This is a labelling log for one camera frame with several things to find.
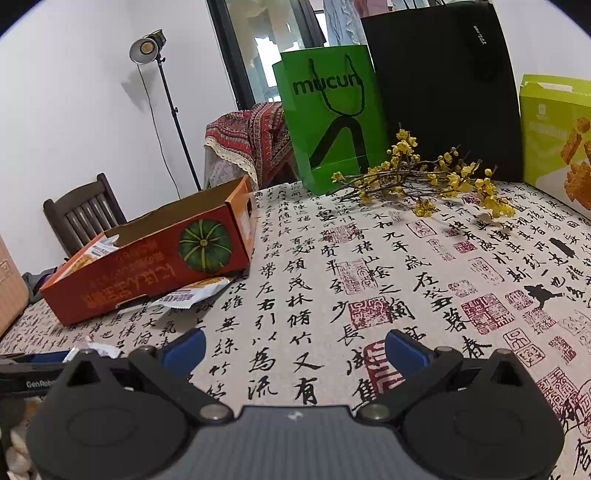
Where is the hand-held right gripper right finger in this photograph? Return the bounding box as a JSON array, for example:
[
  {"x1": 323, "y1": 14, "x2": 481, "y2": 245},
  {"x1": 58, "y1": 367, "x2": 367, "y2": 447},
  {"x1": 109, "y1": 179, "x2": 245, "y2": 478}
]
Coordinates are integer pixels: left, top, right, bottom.
[{"x1": 358, "y1": 329, "x2": 532, "y2": 423}]

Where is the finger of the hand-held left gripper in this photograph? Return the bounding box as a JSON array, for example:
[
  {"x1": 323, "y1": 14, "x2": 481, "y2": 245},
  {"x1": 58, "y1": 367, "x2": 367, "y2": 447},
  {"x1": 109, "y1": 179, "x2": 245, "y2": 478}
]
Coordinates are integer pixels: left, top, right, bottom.
[{"x1": 7, "y1": 350, "x2": 71, "y2": 366}]

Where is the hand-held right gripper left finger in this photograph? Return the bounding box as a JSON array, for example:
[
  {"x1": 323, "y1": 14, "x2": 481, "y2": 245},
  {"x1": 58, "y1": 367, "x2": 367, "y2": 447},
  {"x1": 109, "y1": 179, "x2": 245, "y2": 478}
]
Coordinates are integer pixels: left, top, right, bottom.
[{"x1": 58, "y1": 329, "x2": 234, "y2": 424}]

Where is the white cracker snack packet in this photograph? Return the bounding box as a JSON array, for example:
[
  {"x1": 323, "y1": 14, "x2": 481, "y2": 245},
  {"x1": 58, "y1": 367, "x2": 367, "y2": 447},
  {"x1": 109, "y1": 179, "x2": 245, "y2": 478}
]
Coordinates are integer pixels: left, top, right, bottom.
[
  {"x1": 148, "y1": 276, "x2": 232, "y2": 310},
  {"x1": 62, "y1": 339, "x2": 123, "y2": 363},
  {"x1": 58, "y1": 234, "x2": 122, "y2": 280}
]

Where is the orange pumpkin print cardboard box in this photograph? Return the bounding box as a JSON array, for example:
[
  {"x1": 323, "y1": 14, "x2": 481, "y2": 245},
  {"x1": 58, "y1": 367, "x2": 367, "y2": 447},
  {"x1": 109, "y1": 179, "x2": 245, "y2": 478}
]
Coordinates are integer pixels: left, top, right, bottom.
[{"x1": 41, "y1": 175, "x2": 258, "y2": 328}]

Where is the brown cardboard box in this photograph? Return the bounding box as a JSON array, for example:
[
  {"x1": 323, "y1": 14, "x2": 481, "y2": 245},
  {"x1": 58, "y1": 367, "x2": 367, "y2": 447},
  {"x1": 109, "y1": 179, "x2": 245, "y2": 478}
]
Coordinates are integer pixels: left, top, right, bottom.
[{"x1": 0, "y1": 235, "x2": 29, "y2": 335}]

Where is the dark cloth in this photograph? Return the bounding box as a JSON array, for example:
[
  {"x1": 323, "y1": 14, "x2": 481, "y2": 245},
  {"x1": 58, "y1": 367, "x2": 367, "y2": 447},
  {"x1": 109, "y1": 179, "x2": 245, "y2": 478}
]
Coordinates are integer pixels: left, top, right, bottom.
[{"x1": 21, "y1": 268, "x2": 58, "y2": 303}]

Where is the calligraphy printed tablecloth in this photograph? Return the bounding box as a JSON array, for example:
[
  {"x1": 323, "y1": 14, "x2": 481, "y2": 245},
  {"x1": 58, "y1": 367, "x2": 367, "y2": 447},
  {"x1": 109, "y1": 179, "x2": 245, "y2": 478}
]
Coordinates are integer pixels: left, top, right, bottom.
[{"x1": 0, "y1": 178, "x2": 591, "y2": 480}]

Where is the dark wooden chair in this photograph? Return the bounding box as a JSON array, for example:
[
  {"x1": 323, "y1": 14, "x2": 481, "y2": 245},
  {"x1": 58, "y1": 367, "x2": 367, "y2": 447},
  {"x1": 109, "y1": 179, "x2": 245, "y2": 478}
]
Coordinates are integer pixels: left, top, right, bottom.
[{"x1": 43, "y1": 173, "x2": 127, "y2": 257}]

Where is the grey lace cloth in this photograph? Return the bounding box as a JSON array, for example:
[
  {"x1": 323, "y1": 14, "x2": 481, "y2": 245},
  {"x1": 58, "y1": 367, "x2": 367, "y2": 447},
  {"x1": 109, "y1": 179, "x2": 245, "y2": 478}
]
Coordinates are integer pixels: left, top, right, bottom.
[{"x1": 203, "y1": 148, "x2": 259, "y2": 190}]

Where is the yellow flower branch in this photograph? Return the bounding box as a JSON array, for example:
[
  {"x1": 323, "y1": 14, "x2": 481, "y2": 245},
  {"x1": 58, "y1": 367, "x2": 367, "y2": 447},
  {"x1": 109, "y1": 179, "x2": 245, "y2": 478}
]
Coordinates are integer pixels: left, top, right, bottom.
[{"x1": 331, "y1": 129, "x2": 515, "y2": 219}]

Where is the red patterned woven cloth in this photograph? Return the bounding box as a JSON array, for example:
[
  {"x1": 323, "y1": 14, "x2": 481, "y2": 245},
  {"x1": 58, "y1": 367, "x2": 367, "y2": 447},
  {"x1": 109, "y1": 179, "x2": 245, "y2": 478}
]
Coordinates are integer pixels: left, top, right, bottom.
[{"x1": 204, "y1": 102, "x2": 298, "y2": 188}]

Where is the green paper bag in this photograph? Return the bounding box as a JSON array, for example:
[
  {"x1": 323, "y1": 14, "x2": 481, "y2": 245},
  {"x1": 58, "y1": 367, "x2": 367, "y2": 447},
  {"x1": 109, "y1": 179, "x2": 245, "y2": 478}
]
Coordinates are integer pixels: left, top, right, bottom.
[{"x1": 272, "y1": 45, "x2": 389, "y2": 195}]

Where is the yellow-green snack carton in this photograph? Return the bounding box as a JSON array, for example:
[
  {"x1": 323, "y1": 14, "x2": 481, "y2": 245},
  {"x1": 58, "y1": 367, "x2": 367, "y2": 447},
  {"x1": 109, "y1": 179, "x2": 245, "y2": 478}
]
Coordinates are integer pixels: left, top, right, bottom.
[{"x1": 518, "y1": 74, "x2": 591, "y2": 217}]

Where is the black paper bag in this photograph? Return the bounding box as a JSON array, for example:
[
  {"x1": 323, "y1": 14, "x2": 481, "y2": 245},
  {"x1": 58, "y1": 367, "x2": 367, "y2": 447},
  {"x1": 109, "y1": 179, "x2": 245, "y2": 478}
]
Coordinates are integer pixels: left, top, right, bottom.
[{"x1": 360, "y1": 2, "x2": 525, "y2": 185}]

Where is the studio light on stand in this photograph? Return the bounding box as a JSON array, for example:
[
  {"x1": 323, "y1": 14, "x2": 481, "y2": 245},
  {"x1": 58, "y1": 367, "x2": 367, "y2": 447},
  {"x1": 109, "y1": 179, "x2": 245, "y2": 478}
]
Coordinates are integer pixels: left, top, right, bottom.
[{"x1": 129, "y1": 30, "x2": 204, "y2": 192}]

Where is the dark framed glass door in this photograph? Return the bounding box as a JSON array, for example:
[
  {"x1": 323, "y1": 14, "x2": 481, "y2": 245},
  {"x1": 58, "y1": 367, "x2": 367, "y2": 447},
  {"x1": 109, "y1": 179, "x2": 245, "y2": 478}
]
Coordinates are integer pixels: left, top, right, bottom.
[{"x1": 205, "y1": 0, "x2": 370, "y2": 112}]

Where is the light blue hanging garment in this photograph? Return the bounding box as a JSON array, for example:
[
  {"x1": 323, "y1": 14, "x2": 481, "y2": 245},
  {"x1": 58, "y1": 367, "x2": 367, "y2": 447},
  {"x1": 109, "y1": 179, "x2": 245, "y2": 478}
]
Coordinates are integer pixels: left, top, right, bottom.
[{"x1": 323, "y1": 0, "x2": 365, "y2": 47}]

